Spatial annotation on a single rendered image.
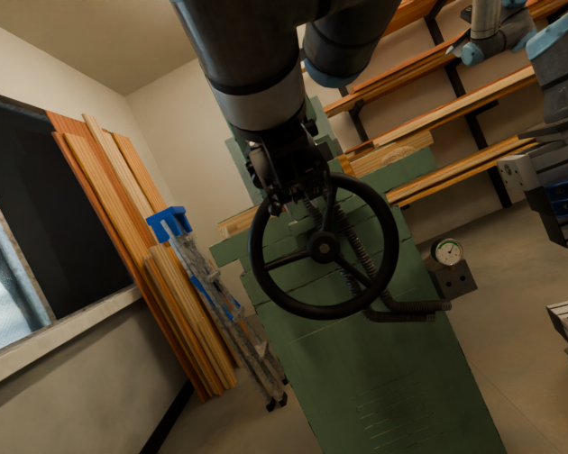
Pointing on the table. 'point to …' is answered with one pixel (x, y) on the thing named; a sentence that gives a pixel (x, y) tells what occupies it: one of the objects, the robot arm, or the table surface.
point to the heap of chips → (397, 155)
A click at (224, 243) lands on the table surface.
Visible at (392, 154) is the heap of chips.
